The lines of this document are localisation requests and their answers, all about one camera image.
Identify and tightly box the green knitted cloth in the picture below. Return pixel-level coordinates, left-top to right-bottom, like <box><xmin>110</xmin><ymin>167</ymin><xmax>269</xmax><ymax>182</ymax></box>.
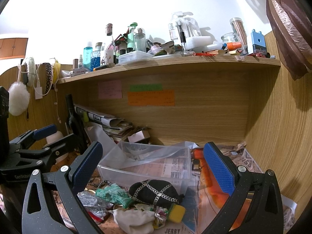
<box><xmin>96</xmin><ymin>183</ymin><xmax>133</xmax><ymax>209</ymax></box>

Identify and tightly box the yellow green sponge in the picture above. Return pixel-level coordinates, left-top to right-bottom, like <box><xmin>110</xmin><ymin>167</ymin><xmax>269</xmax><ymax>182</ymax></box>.
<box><xmin>167</xmin><ymin>203</ymin><xmax>186</xmax><ymax>223</ymax></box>

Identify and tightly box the white cloth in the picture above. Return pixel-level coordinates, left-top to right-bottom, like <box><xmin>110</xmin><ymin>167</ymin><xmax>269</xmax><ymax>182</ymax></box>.
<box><xmin>113</xmin><ymin>209</ymin><xmax>155</xmax><ymax>234</ymax></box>

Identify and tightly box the black chain-trimmed hat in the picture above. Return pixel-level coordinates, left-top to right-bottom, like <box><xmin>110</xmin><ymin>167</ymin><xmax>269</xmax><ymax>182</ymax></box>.
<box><xmin>129</xmin><ymin>180</ymin><xmax>184</xmax><ymax>208</ymax></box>

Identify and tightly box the floral patterned cloth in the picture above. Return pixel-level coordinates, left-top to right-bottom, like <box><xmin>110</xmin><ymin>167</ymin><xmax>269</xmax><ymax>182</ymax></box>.
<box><xmin>134</xmin><ymin>203</ymin><xmax>171</xmax><ymax>229</ymax></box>

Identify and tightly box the white mug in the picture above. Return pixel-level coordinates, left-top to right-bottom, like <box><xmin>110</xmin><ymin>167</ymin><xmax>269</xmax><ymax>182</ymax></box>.
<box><xmin>45</xmin><ymin>130</ymin><xmax>69</xmax><ymax>164</ymax></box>

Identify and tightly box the dark wine bottle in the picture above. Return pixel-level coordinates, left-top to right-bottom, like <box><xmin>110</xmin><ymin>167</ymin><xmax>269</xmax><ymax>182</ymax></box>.
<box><xmin>66</xmin><ymin>94</ymin><xmax>89</xmax><ymax>155</ymax></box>

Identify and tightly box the white fluffy pompom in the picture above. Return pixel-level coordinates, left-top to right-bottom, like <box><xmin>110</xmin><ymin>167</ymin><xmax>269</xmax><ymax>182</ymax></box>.
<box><xmin>8</xmin><ymin>82</ymin><xmax>30</xmax><ymax>116</ymax></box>

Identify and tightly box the rolled newspaper stack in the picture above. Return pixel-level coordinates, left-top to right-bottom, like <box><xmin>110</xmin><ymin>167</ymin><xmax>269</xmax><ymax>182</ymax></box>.
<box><xmin>74</xmin><ymin>104</ymin><xmax>135</xmax><ymax>142</ymax></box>

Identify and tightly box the white charger adapter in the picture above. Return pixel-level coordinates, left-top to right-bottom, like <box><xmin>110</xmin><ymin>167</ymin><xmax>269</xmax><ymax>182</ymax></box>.
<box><xmin>34</xmin><ymin>87</ymin><xmax>43</xmax><ymax>100</ymax></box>

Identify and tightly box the orange car poster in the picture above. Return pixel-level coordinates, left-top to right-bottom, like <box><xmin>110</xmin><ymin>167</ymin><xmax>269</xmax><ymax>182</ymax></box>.
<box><xmin>192</xmin><ymin>147</ymin><xmax>254</xmax><ymax>229</ymax></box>

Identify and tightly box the clear plastic bin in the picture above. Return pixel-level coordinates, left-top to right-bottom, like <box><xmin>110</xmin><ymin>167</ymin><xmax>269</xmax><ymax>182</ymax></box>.
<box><xmin>97</xmin><ymin>142</ymin><xmax>192</xmax><ymax>194</ymax></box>

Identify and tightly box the pink sticky note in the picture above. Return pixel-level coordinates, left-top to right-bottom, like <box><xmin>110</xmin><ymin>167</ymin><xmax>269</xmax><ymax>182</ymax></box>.
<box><xmin>98</xmin><ymin>80</ymin><xmax>122</xmax><ymax>99</ymax></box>

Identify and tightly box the small cardboard box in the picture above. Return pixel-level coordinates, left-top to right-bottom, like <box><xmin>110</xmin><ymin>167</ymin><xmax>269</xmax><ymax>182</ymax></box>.
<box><xmin>128</xmin><ymin>130</ymin><xmax>150</xmax><ymax>143</ymax></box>

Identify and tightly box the black headband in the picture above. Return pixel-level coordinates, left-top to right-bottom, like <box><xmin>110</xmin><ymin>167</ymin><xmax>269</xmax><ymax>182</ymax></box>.
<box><xmin>43</xmin><ymin>62</ymin><xmax>53</xmax><ymax>96</ymax></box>

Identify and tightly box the blue bead bottle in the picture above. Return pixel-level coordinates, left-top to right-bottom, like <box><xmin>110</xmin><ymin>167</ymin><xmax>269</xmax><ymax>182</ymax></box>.
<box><xmin>90</xmin><ymin>42</ymin><xmax>102</xmax><ymax>71</ymax></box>

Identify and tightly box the light blue liquid bottle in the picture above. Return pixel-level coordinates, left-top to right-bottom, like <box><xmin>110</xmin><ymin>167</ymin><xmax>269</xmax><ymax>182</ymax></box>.
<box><xmin>82</xmin><ymin>42</ymin><xmax>93</xmax><ymax>70</ymax></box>

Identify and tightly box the orange sticky note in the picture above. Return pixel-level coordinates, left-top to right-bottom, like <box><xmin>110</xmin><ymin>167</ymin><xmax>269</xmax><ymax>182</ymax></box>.
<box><xmin>127</xmin><ymin>90</ymin><xmax>175</xmax><ymax>106</ymax></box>

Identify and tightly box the green sticky note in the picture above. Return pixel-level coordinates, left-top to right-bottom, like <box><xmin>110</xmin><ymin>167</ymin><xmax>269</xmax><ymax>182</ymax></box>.
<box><xmin>129</xmin><ymin>83</ymin><xmax>163</xmax><ymax>92</ymax></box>

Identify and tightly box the clear lidded plastic box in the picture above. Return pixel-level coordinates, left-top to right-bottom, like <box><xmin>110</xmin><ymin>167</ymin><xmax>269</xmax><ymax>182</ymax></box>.
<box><xmin>118</xmin><ymin>51</ymin><xmax>153</xmax><ymax>65</ymax></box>

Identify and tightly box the green spray bottle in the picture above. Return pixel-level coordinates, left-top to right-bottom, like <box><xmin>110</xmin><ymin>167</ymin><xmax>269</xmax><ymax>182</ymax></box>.
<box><xmin>127</xmin><ymin>22</ymin><xmax>137</xmax><ymax>52</ymax></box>

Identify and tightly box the wooden shelf board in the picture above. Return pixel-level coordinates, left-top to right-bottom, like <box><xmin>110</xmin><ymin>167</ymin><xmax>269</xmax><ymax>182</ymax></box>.
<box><xmin>58</xmin><ymin>56</ymin><xmax>281</xmax><ymax>85</ymax></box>

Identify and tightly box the orange cap bottle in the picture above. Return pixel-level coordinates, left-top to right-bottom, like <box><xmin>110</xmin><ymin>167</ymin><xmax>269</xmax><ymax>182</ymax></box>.
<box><xmin>226</xmin><ymin>42</ymin><xmax>242</xmax><ymax>51</ymax></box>

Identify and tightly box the blue plastic sharpener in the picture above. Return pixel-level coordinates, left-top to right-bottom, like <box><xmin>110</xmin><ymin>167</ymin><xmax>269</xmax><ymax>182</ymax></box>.
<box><xmin>251</xmin><ymin>29</ymin><xmax>267</xmax><ymax>55</ymax></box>

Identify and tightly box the glass jar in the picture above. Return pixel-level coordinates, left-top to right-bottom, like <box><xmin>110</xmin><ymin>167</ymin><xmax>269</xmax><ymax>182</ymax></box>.
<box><xmin>221</xmin><ymin>32</ymin><xmax>241</xmax><ymax>43</ymax></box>

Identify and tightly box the tall clear straw jar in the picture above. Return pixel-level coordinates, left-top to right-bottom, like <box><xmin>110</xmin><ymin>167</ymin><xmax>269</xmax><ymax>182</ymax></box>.
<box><xmin>230</xmin><ymin>18</ymin><xmax>248</xmax><ymax>55</ymax></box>

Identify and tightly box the brown hanging plastic bag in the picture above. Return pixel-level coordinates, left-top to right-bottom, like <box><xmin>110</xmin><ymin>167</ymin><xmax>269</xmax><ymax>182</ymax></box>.
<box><xmin>266</xmin><ymin>0</ymin><xmax>311</xmax><ymax>80</ymax></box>

